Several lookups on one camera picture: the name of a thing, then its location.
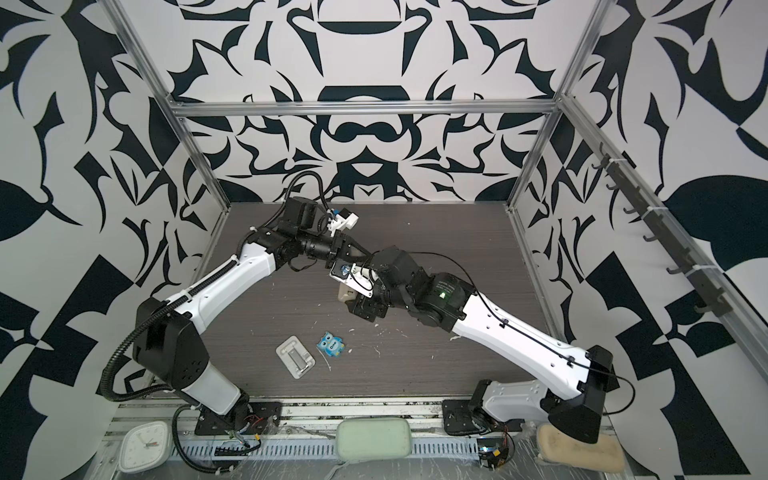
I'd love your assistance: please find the small circuit board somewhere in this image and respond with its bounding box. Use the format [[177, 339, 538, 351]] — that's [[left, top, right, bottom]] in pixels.
[[477, 436, 515, 470]]

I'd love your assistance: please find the white phone stand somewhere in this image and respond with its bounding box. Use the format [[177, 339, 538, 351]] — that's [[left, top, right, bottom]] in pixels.
[[275, 336, 316, 380]]

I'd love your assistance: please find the black corrugated cable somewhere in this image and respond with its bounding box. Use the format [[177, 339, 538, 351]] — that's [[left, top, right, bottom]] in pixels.
[[98, 170, 331, 475]]

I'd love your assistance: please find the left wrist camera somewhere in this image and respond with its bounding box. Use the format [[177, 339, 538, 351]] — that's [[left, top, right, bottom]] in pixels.
[[327, 208, 359, 236]]

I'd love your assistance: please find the green sponge pad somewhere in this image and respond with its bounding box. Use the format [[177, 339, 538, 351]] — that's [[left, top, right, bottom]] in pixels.
[[335, 417, 413, 463]]

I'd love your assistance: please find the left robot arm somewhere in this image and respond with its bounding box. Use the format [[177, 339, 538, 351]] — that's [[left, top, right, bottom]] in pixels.
[[130, 197, 359, 421]]

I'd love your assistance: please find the white square clock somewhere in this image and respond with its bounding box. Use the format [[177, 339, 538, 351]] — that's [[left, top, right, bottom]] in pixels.
[[118, 421, 173, 474]]

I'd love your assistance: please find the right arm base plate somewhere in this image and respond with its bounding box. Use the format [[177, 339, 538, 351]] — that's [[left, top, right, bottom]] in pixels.
[[441, 399, 487, 436]]

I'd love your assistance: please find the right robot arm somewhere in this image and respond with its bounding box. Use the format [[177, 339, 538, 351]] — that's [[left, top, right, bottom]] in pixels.
[[331, 247, 618, 444]]

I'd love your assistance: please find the beige sponge pad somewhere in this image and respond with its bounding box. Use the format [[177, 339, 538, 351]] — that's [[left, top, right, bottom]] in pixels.
[[536, 424, 627, 474]]

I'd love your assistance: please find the white remote control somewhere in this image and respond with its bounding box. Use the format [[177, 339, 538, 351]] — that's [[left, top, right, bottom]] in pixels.
[[337, 283, 359, 303]]

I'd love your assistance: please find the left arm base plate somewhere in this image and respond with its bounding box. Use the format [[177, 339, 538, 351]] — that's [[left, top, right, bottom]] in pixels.
[[194, 401, 283, 436]]

